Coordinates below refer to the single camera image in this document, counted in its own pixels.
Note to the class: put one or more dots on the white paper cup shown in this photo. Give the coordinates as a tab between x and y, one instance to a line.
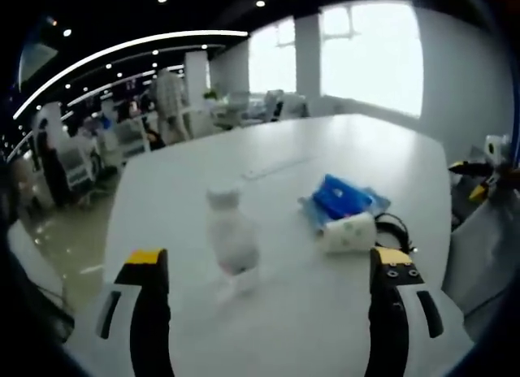
349	235

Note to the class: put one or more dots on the grey mesh office chair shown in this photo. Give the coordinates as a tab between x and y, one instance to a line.
487	251

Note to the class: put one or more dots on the blue tissue pack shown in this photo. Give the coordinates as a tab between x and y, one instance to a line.
337	194

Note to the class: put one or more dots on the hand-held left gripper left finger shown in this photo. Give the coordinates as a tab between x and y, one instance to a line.
150	320

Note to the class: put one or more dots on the clear plastic water bottle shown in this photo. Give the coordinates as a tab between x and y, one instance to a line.
231	239

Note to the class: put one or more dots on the blue pad plastic package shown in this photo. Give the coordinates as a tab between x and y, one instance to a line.
378	200

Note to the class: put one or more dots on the curved ceiling light strip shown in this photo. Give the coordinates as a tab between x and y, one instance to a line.
122	48

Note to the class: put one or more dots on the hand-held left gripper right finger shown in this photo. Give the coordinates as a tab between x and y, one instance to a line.
386	324

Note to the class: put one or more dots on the white office chair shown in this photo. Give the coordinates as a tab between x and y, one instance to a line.
131	138
77	165

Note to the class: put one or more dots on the potted green plant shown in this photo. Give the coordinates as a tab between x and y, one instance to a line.
210	94

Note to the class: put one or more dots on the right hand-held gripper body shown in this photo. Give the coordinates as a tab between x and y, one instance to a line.
497	149

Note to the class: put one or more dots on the white table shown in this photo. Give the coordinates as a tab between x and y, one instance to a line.
284	320

